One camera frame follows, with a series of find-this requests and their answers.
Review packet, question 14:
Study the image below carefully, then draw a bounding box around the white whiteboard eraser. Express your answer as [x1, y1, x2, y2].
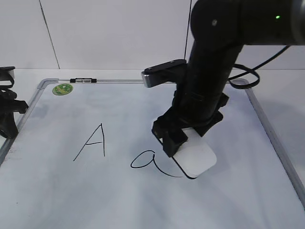
[152, 127, 217, 179]

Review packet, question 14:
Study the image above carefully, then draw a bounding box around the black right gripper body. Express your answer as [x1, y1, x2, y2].
[152, 93, 229, 137]

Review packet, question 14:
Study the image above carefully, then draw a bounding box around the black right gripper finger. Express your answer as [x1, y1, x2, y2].
[194, 112, 224, 137]
[163, 129, 188, 157]

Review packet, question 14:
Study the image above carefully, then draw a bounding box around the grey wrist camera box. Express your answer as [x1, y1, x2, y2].
[141, 59, 187, 88]

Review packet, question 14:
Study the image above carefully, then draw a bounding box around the round green magnet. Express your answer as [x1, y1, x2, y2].
[52, 83, 73, 96]

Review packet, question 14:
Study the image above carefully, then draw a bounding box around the black and clear board clip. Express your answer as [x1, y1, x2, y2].
[70, 78, 97, 83]

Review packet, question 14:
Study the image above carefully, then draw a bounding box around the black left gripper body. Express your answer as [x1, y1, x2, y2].
[0, 76, 29, 138]

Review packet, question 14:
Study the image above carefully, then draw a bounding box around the white whiteboard with grey frame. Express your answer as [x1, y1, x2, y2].
[0, 80, 305, 229]

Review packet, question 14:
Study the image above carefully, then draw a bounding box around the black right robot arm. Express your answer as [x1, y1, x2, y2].
[144, 0, 305, 157]

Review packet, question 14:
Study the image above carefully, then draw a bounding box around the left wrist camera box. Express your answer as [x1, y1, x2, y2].
[0, 66, 15, 81]

